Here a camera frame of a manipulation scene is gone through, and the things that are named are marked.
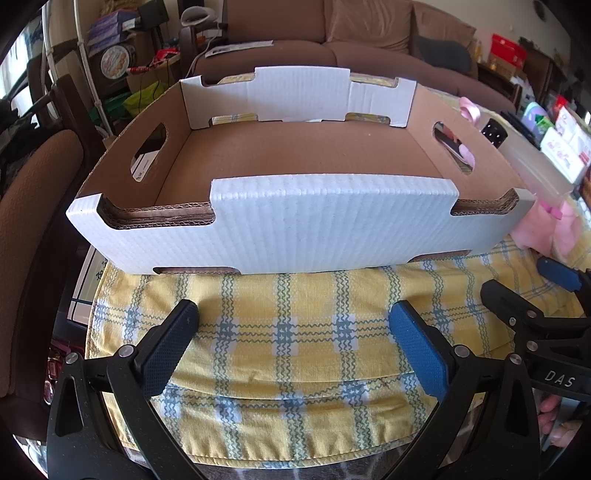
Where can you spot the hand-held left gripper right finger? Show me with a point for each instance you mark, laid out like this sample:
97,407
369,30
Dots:
415,350

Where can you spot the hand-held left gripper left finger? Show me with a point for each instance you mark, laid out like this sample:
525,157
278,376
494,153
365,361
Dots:
168,346

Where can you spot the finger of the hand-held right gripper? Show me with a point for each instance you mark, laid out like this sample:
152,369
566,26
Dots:
512,304
558,273

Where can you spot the pink towel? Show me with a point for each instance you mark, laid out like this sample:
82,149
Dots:
545,230

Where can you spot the clear plastic container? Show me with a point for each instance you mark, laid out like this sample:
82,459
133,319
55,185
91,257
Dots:
535,173

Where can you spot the black nail dust brush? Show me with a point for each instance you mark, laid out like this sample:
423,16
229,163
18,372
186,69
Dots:
494,131

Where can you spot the white cardboard box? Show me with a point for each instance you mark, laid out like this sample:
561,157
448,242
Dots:
300,221

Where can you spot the pink ribbon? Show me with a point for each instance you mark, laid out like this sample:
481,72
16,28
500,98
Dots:
468,108

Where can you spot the person's right hand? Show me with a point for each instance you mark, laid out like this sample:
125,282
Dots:
554,420

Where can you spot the white printed board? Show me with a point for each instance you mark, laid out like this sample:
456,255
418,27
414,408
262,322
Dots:
87,286

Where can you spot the yellow plaid tablecloth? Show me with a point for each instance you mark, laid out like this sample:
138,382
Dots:
300,323

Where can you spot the white tissue pack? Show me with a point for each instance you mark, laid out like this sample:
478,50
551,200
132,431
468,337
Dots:
565,147

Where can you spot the purple container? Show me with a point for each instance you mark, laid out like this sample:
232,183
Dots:
532,115

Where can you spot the brown wooden chair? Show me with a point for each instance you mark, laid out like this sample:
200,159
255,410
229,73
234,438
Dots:
37,207

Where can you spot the red box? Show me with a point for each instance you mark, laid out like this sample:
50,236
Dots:
508,48

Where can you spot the green bag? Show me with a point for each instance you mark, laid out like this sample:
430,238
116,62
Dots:
143,99

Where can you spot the grey cushion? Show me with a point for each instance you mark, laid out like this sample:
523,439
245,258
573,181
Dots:
441,51

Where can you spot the white pole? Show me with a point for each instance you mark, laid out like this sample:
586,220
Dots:
90,78

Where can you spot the brown sofa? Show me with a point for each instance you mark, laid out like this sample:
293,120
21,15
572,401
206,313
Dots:
369,60

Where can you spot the round printed tin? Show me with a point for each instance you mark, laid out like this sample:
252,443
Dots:
116,61

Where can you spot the white paper sheet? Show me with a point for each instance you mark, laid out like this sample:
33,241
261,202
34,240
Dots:
238,48

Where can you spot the stack of purple boxes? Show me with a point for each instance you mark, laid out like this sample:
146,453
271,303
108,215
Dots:
111,27

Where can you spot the white handheld appliance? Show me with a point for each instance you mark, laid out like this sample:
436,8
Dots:
198,16

